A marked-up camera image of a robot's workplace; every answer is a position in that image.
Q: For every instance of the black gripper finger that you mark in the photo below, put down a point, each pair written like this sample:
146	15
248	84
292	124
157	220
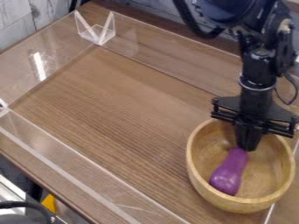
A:
242	135
254	136

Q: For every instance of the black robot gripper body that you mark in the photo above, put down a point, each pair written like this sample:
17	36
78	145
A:
256	109

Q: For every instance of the brown wooden bowl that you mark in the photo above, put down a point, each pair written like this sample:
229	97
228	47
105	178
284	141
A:
268	176

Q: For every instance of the purple toy eggplant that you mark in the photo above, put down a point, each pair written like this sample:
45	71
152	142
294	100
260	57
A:
226	178

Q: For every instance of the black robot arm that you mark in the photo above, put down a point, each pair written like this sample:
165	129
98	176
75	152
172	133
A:
262	26

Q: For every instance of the black device with yellow part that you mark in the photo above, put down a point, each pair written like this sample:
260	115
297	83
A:
33	190

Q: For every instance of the clear acrylic tray enclosure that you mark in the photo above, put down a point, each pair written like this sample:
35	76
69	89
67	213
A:
98	117

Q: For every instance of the clear acrylic corner bracket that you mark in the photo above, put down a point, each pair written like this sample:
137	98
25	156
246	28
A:
98	34

